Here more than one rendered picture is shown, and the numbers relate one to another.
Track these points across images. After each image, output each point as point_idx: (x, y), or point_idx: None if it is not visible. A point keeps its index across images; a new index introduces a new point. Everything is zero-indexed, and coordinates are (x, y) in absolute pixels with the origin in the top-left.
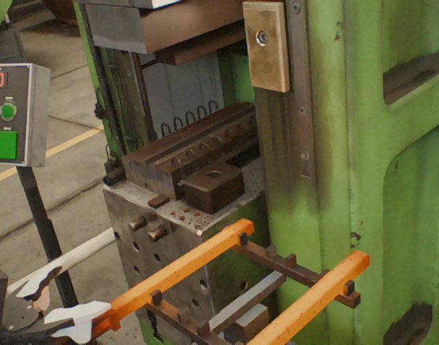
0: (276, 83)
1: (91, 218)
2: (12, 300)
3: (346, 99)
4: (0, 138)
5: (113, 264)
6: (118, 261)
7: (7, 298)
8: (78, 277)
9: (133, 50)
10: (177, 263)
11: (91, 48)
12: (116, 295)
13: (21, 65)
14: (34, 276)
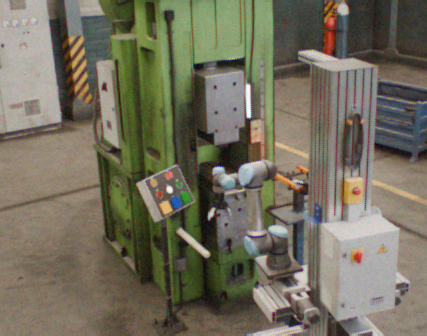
0: (259, 139)
1: (18, 323)
2: (304, 182)
3: (274, 137)
4: (183, 195)
5: (87, 316)
6: (86, 314)
7: (302, 183)
8: (86, 329)
9: (233, 141)
10: (286, 180)
11: (178, 155)
12: (119, 316)
13: (174, 166)
14: (296, 181)
